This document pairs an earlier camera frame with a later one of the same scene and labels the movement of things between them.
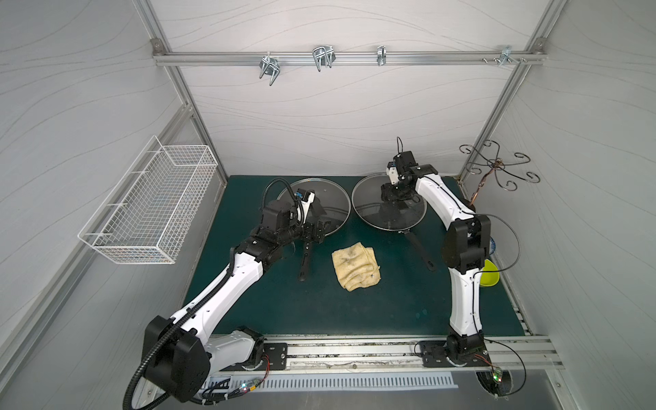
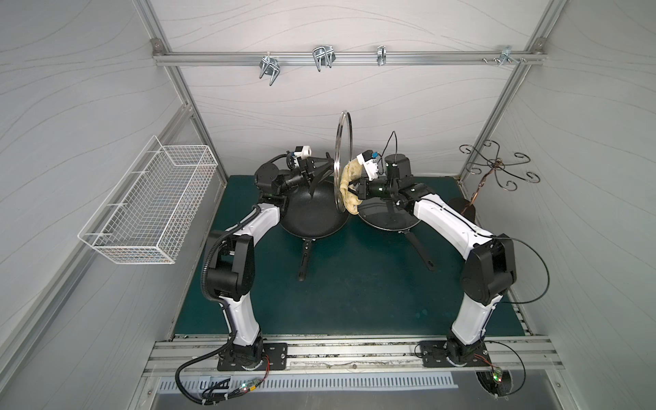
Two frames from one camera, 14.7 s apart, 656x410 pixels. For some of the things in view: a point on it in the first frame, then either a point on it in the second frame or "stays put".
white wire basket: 146,217 stays put
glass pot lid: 371,211 stays put
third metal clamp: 381,55 stays put
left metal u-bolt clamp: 271,67 stays put
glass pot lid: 330,196 to 342,154
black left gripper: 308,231 to 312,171
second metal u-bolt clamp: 324,55 stays put
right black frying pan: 396,218 stays put
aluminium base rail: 398,354 stays put
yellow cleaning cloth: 356,266 to 351,172
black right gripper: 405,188 to 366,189
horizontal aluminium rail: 204,58 stays put
